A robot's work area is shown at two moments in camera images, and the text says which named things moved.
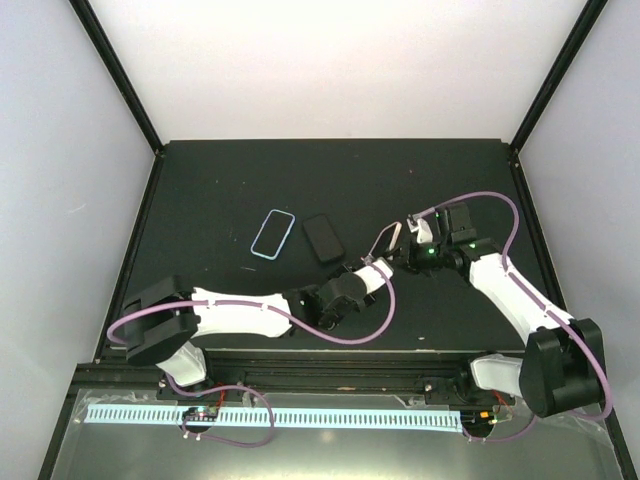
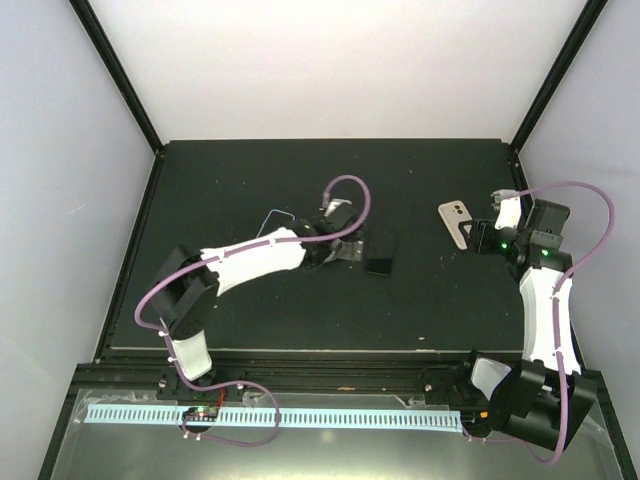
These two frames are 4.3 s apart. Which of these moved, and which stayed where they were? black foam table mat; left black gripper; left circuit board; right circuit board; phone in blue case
Moved: left black gripper
Stayed: phone in blue case; right circuit board; left circuit board; black foam table mat
